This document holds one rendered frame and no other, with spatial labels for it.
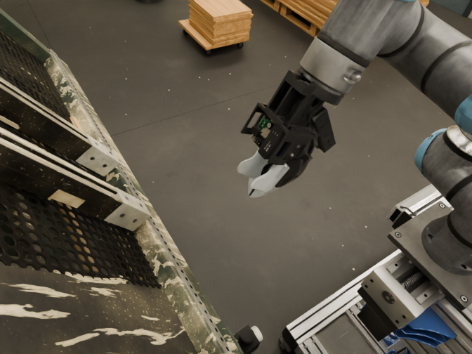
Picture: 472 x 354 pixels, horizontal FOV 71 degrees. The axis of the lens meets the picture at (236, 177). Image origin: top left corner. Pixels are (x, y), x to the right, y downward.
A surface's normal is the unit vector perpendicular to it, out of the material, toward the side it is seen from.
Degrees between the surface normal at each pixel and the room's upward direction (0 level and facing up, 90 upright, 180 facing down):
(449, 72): 67
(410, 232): 0
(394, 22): 85
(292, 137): 90
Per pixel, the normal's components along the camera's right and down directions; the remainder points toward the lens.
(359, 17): -0.39, 0.32
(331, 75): -0.16, 0.47
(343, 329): 0.08, -0.65
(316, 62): -0.71, 0.03
